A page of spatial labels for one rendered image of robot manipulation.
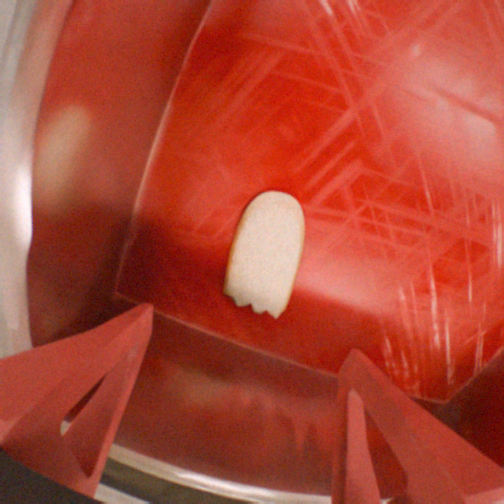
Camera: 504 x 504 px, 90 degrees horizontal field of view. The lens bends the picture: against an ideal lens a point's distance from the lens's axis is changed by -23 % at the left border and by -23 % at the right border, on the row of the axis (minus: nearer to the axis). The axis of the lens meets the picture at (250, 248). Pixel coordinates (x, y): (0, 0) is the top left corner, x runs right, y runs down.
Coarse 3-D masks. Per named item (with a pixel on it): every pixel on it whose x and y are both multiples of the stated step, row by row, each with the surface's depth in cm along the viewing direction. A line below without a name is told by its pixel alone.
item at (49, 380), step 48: (96, 336) 7; (144, 336) 10; (0, 384) 4; (48, 384) 5; (0, 432) 3; (48, 432) 5; (96, 432) 8; (0, 480) 3; (48, 480) 3; (96, 480) 7
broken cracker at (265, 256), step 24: (264, 216) 16; (288, 216) 16; (240, 240) 16; (264, 240) 16; (288, 240) 16; (240, 264) 17; (264, 264) 17; (288, 264) 17; (240, 288) 18; (264, 288) 17; (288, 288) 18
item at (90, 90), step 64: (64, 0) 4; (128, 0) 6; (192, 0) 9; (0, 64) 5; (64, 64) 5; (128, 64) 8; (0, 128) 5; (64, 128) 6; (128, 128) 10; (0, 192) 6; (64, 192) 8; (128, 192) 13; (0, 256) 7; (64, 256) 9; (0, 320) 8; (64, 320) 11; (192, 384) 16; (256, 384) 18; (320, 384) 20; (128, 448) 12; (192, 448) 13; (256, 448) 14; (320, 448) 15; (384, 448) 17
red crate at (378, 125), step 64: (256, 0) 11; (320, 0) 11; (384, 0) 11; (448, 0) 10; (192, 64) 13; (256, 64) 13; (320, 64) 13; (384, 64) 12; (448, 64) 12; (192, 128) 15; (256, 128) 14; (320, 128) 14; (384, 128) 14; (448, 128) 13; (192, 192) 16; (256, 192) 16; (320, 192) 16; (384, 192) 15; (448, 192) 15; (128, 256) 18; (192, 256) 18; (320, 256) 17; (384, 256) 17; (448, 256) 17; (192, 320) 20; (256, 320) 20; (320, 320) 19; (384, 320) 19; (448, 320) 19; (448, 384) 22
